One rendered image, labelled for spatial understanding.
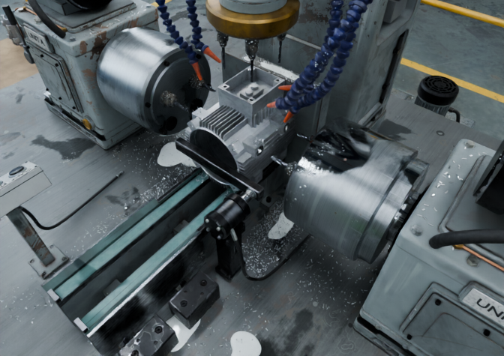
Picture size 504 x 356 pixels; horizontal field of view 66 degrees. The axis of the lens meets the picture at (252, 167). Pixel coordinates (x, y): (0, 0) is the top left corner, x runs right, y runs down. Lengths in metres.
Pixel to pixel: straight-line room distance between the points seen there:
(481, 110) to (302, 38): 2.25
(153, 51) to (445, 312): 0.81
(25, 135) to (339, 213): 1.07
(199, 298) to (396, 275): 0.40
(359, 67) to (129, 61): 0.55
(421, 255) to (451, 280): 0.06
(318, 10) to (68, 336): 0.90
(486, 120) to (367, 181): 2.38
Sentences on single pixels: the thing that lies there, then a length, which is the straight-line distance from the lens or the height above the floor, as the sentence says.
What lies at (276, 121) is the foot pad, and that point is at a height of 1.08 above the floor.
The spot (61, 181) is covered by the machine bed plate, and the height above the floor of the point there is 0.80.
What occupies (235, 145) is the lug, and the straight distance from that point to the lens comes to 0.82.
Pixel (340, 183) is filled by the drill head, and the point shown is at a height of 1.13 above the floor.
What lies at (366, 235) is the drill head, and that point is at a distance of 0.73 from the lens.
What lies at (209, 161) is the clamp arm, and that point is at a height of 1.03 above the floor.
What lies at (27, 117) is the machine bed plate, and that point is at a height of 0.80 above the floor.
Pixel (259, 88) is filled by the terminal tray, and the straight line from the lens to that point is 0.92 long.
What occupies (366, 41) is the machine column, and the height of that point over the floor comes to 1.23.
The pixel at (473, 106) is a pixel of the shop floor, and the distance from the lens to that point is 3.14.
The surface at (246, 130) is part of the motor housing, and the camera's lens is 0.87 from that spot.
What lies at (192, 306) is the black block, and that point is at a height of 0.86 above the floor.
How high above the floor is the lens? 1.65
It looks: 47 degrees down
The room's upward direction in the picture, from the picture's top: 1 degrees clockwise
